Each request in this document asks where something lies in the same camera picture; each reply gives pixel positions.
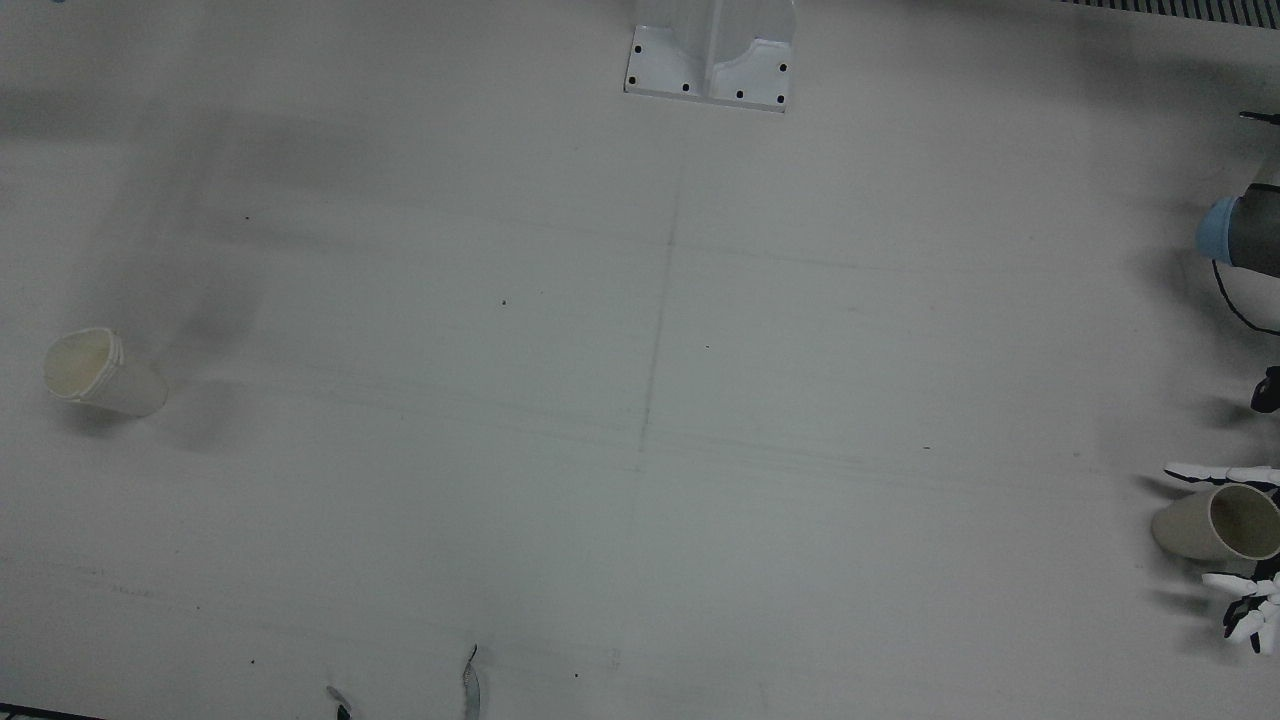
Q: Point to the left white dexterous hand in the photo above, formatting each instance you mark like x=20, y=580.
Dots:
x=1255, y=610

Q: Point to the smooth beige paper cup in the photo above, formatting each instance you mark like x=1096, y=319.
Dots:
x=1190, y=522

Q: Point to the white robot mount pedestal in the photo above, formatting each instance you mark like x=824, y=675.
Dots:
x=715, y=55

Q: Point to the left UR5e robot arm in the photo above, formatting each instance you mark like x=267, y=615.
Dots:
x=1250, y=235

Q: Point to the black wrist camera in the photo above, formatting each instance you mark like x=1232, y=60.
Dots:
x=1268, y=390

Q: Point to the white paper cup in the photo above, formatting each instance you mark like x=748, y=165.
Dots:
x=105, y=375

